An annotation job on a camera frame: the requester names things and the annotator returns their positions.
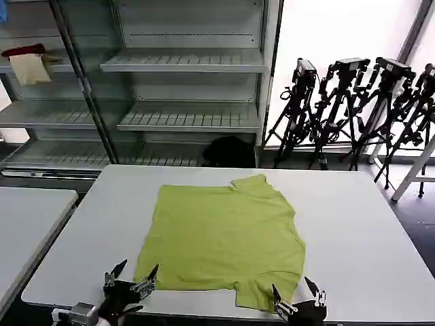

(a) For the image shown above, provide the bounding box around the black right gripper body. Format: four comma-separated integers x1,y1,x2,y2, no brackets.
288,299,330,322

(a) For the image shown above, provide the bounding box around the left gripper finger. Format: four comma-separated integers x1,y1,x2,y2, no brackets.
103,259,128,288
130,264,160,300

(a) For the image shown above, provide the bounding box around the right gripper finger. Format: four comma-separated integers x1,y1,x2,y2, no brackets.
304,276,328,308
271,284,299,321

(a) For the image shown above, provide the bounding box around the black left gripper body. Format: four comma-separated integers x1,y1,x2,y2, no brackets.
97,279,144,320

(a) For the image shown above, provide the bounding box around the lime green t-shirt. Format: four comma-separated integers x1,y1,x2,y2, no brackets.
133,173,307,312

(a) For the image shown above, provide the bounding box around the grey side table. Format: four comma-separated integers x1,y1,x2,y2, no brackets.
0,185,79,308

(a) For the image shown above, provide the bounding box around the black cloth bundle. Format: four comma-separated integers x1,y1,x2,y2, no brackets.
202,135,256,168

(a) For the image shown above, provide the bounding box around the glass-fronted shelf with cloths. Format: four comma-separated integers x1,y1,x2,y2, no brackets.
0,0,120,177

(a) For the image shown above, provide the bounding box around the grey metal shelf unit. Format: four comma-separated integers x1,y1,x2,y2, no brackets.
99,0,283,168

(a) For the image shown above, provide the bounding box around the white metal frame leg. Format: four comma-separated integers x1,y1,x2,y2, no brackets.
390,134,435,202

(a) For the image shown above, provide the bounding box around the black camera tripod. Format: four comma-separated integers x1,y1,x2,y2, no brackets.
348,56,417,173
308,57,372,171
372,62,435,198
263,57,329,170

